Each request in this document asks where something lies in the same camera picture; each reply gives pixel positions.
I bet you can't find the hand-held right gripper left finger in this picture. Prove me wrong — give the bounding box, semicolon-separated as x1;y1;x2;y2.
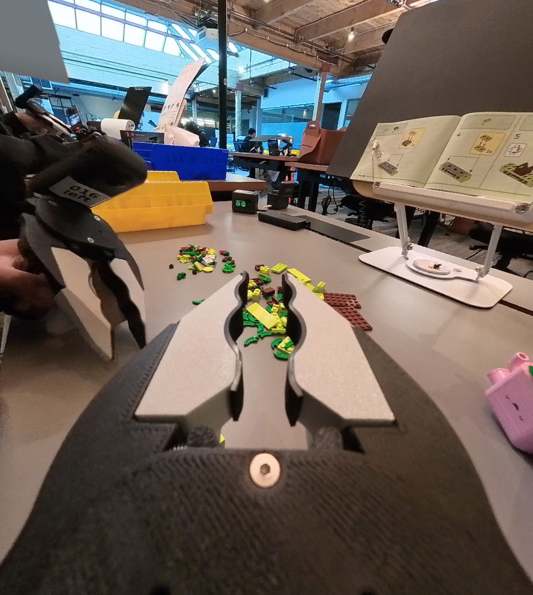
134;272;251;447

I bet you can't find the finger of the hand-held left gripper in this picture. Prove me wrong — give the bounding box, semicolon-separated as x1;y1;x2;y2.
91;255;148;350
51;246;125;362

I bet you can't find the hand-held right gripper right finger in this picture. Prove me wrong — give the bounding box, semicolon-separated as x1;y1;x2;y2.
281;272;396;449

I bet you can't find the instruction booklet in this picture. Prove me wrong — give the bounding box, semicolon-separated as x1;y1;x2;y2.
350;111;533;205

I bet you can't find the person's left hand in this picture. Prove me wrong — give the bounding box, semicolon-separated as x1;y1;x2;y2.
0;238;58;321

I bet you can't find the white paper towel roll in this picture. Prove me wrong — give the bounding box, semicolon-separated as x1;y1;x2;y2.
100;117;136;138

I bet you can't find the yellow plastic bin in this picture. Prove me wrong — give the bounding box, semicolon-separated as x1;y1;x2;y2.
92;171;214;233

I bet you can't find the pile of toy bricks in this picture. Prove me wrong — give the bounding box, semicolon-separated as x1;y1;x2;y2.
192;262;374;361

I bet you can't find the pile of small toy pieces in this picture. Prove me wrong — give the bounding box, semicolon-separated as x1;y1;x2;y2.
169;244;238;282

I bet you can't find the blue plastic bin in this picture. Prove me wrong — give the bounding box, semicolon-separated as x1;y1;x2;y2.
133;142;230;181

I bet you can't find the white cardboard sign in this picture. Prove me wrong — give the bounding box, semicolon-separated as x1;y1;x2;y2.
157;58;207;145

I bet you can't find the white book stand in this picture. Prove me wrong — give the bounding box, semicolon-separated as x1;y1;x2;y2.
352;179;533;310

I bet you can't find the black charger green display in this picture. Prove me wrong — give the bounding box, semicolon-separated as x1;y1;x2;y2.
231;190;259;214

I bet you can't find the black pillar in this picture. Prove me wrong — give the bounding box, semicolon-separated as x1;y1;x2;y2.
217;0;228;149

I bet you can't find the black flat box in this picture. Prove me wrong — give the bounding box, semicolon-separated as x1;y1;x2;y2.
258;211;311;231

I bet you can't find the black power adapter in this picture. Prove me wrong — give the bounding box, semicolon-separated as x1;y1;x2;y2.
266;181;297;212

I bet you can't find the pink toy planter figure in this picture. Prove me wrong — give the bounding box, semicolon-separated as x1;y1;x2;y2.
485;352;533;475

